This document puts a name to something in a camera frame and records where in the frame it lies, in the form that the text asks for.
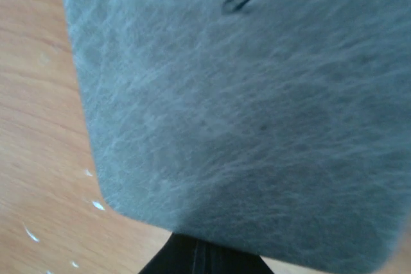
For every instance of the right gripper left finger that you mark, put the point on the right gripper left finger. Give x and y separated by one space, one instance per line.
180 255

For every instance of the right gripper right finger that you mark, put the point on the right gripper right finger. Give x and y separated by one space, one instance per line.
222 260

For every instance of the grey glasses case teal lining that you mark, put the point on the grey glasses case teal lining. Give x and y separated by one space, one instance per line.
277 127

